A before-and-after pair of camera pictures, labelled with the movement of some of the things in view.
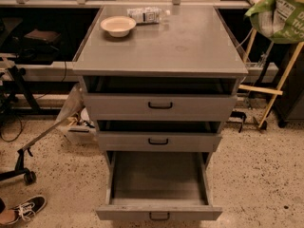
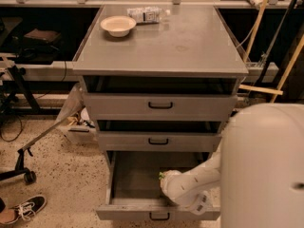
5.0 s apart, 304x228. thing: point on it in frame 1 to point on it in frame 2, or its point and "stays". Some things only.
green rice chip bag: [279, 16] to [161, 176]
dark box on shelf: [44, 36] stays
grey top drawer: [160, 98] stays
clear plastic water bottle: [147, 14] stays
